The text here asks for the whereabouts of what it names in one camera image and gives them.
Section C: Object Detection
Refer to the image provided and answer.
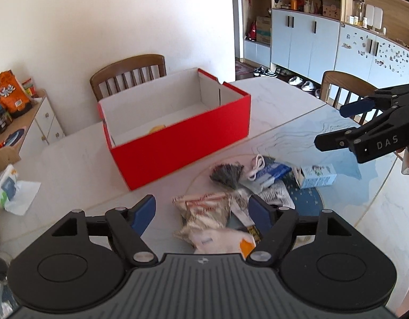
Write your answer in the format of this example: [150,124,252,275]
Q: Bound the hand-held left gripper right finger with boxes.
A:
[246,194,356,269]

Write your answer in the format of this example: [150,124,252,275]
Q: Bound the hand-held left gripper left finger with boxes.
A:
[49,194,158,268]

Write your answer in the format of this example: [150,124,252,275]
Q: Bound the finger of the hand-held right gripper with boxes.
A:
[340,84,409,119]
[314,126,369,153]

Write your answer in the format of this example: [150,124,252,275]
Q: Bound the white sachet with black print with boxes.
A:
[258,181,296,211]

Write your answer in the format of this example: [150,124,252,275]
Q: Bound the small white green carton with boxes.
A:
[295,164,337,189]

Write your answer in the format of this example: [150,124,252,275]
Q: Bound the blue white packet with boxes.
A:
[241,161,293,192]

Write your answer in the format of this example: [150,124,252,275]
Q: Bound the white orange packet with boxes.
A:
[173,228,257,260]

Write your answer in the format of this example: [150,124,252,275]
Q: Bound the beige snack packet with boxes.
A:
[172,192,232,240]

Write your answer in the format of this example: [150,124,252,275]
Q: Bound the red cardboard box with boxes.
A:
[97,67,252,191]

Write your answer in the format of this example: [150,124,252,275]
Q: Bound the white marble desktop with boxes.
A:
[0,76,409,316]

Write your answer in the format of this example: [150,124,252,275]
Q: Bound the clear printed plastic packet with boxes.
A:
[229,189,257,229]

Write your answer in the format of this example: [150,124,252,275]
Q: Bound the brown wooden chair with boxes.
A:
[89,54,167,102]
[320,71,381,124]

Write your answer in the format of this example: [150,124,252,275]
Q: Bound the clear bag of black bits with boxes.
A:
[210,163,245,190]

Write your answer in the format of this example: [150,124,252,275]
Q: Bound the black white sneakers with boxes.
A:
[254,67,278,78]

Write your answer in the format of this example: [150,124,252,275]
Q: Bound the tall glass jar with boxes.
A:
[352,0,365,26]

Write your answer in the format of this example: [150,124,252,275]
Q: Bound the red patterned rug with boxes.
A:
[235,60,258,75]

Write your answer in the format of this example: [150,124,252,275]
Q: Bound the stacked cardboard boxes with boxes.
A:
[255,16,272,46]

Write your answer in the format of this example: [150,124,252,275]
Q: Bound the white sideboard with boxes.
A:
[0,88,66,160]

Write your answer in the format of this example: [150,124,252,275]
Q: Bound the green white tissue pack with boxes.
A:
[0,164,42,215]

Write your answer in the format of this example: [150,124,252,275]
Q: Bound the open cardboard box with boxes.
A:
[0,146,22,175]

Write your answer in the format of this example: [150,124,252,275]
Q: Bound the blue round mat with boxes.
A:
[0,128,26,147]

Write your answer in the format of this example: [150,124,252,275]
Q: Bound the colourful snack pack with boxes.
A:
[22,78,39,99]

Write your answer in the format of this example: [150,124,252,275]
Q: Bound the orange snack bag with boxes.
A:
[0,70,34,119]

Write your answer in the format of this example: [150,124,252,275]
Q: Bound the white charging cable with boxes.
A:
[246,154,267,181]

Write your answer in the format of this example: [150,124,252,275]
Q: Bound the light blue wall cabinet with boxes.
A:
[270,8,409,91]

